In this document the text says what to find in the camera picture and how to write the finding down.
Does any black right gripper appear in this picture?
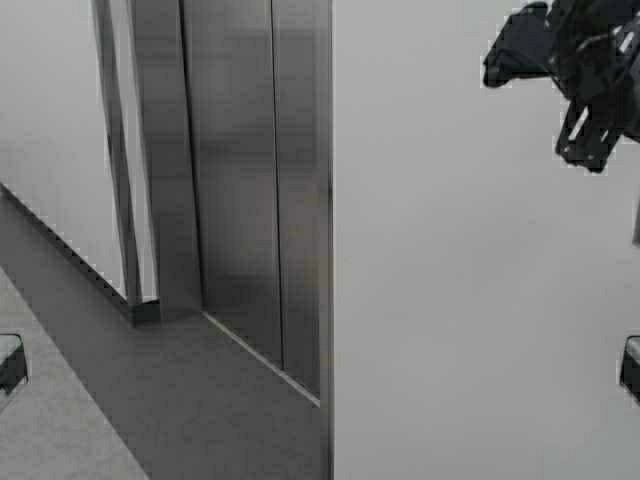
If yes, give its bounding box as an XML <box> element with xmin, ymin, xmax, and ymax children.
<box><xmin>543</xmin><ymin>1</ymin><xmax>639</xmax><ymax>174</ymax></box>

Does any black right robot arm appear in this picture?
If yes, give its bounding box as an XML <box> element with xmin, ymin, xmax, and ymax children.
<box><xmin>483</xmin><ymin>1</ymin><xmax>639</xmax><ymax>174</ymax></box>

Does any silver robot base right corner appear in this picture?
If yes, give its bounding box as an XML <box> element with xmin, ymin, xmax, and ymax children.
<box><xmin>619</xmin><ymin>335</ymin><xmax>640</xmax><ymax>401</ymax></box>

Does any silver robot base left corner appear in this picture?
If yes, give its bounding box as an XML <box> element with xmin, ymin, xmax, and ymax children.
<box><xmin>1</xmin><ymin>333</ymin><xmax>29</xmax><ymax>396</ymax></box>

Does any stainless steel elevator door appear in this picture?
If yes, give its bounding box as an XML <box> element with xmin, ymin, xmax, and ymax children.
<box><xmin>130</xmin><ymin>1</ymin><xmax>331</xmax><ymax>479</ymax></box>

